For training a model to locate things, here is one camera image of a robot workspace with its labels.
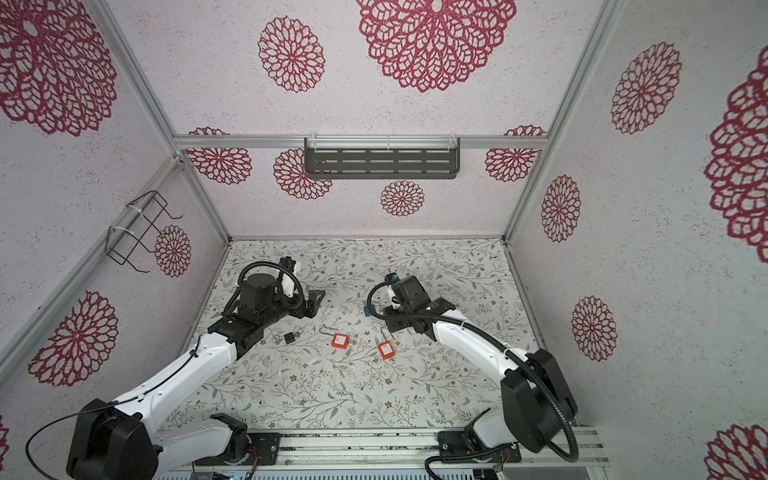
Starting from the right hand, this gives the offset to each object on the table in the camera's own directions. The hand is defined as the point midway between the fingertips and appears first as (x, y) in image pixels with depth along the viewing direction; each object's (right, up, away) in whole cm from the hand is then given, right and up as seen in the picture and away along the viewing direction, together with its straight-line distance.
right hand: (389, 308), depth 85 cm
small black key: (-31, -10, +7) cm, 33 cm away
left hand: (-22, +5, -3) cm, 23 cm away
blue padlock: (-7, -3, +14) cm, 16 cm away
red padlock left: (-15, -11, +6) cm, 20 cm away
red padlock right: (-1, -13, +4) cm, 13 cm away
